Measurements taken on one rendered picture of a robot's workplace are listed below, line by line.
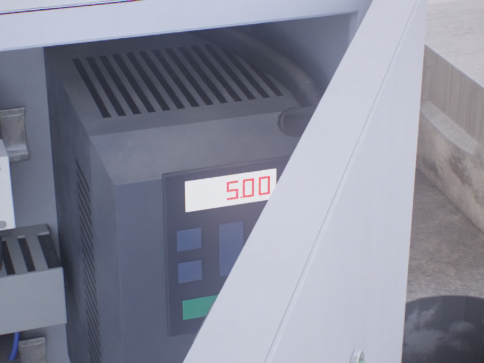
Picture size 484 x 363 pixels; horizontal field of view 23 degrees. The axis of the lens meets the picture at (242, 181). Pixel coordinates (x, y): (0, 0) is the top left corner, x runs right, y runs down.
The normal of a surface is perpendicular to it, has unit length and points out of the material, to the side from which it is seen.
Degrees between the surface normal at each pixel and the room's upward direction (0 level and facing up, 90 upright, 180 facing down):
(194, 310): 90
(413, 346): 82
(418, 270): 0
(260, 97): 0
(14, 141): 90
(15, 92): 90
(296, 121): 68
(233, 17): 90
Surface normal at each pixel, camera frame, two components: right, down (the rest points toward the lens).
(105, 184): -0.87, 0.22
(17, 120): 0.31, 0.43
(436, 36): 0.00, -0.89
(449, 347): -0.02, 0.32
